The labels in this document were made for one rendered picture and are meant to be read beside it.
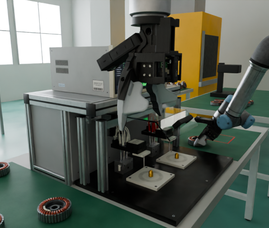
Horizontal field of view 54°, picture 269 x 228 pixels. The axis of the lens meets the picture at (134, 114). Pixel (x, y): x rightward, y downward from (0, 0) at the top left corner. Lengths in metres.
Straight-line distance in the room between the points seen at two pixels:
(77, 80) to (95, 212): 0.56
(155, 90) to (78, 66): 0.66
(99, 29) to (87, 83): 4.15
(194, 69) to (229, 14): 2.15
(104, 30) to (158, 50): 4.70
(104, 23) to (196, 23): 1.68
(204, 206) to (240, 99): 0.54
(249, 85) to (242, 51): 5.11
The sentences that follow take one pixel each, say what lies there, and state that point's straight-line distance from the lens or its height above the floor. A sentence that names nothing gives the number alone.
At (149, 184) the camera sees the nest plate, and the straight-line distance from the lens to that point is 1.08.
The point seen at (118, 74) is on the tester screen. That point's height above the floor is 1.21.
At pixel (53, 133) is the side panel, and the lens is 1.17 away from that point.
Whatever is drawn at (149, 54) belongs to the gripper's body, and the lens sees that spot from 0.47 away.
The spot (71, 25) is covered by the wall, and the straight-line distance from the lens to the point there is 9.33.
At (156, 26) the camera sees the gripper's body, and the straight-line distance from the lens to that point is 0.49.
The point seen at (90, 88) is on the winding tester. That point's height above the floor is 1.14.
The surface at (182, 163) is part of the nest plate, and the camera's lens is 1.29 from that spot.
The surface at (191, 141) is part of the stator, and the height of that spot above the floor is 0.78.
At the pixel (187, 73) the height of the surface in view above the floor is 0.95.
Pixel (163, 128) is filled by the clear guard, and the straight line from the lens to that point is 0.90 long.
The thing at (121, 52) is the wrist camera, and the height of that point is 1.29.
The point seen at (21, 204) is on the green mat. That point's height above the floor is 0.75.
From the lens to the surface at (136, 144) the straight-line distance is 1.10.
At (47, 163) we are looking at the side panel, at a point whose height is 0.81.
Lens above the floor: 1.29
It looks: 13 degrees down
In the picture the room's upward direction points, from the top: straight up
